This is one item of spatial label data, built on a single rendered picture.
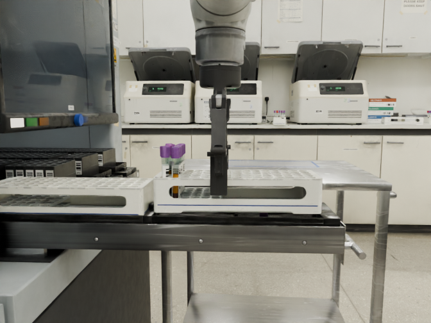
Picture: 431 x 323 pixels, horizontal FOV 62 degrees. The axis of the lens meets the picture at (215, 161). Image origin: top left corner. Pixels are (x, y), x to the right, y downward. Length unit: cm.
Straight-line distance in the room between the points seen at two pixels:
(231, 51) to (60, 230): 43
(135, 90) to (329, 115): 159
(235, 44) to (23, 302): 53
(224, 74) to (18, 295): 47
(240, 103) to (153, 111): 72
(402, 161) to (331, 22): 130
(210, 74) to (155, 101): 240
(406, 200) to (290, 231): 275
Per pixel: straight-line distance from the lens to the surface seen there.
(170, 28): 337
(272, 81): 362
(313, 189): 65
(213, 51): 63
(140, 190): 66
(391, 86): 390
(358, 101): 313
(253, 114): 298
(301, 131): 306
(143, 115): 306
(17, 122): 73
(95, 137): 129
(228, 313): 141
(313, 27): 340
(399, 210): 335
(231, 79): 64
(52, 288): 74
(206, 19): 64
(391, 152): 323
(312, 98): 304
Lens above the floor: 100
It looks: 8 degrees down
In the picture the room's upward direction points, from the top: straight up
